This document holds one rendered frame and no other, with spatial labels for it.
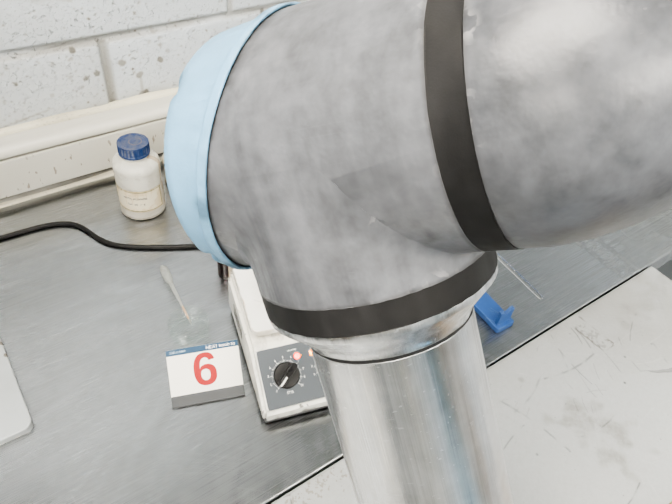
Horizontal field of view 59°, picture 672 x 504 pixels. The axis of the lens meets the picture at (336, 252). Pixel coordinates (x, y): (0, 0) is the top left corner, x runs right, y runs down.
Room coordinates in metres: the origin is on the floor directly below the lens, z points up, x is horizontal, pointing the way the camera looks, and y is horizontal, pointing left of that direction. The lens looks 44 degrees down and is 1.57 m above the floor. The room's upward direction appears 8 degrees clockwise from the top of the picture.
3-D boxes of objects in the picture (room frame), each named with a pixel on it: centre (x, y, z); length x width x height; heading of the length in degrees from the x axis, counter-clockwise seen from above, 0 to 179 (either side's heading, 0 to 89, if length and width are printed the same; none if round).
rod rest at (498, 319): (0.61, -0.23, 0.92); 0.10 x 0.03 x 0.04; 36
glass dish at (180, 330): (0.50, 0.19, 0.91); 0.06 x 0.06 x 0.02
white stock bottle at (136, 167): (0.73, 0.33, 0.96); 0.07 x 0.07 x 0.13
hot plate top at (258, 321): (0.52, 0.06, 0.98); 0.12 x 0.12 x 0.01; 25
